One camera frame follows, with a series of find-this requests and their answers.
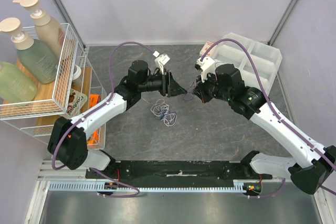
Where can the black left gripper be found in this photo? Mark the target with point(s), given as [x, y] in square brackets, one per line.
[169, 87]

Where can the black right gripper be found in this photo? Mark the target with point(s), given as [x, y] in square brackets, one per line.
[200, 90]

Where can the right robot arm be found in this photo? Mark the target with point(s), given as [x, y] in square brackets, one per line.
[310, 164]

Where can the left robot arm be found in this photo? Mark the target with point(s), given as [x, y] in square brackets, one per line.
[68, 140]

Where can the small red white box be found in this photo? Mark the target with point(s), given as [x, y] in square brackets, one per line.
[206, 46]

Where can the white plastic compartment tray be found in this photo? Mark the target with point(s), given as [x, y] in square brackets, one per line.
[267, 60]

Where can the orange snack packet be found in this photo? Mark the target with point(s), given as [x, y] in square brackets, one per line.
[94, 100]

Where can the brown white snack bag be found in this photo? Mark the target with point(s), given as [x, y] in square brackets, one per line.
[75, 102]

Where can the small white cup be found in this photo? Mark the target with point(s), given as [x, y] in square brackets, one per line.
[76, 75]

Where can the wooden shelf board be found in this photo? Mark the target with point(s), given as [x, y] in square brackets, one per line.
[36, 118]

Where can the beige pump bottle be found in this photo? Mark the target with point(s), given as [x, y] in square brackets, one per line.
[47, 28]

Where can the grey-green pump bottle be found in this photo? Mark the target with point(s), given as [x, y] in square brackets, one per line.
[32, 53]

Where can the light green bottle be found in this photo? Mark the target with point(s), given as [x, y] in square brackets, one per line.
[16, 87]

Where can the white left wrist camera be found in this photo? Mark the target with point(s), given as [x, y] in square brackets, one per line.
[160, 60]

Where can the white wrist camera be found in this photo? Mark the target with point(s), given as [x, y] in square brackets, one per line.
[160, 60]
[207, 66]

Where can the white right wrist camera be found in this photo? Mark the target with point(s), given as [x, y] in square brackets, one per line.
[207, 66]

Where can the white wire basket shelf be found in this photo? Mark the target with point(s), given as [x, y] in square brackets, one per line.
[76, 82]

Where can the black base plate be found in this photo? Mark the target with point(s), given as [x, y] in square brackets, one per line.
[181, 173]

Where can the white slotted cable duct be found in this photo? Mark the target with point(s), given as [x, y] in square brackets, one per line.
[102, 186]

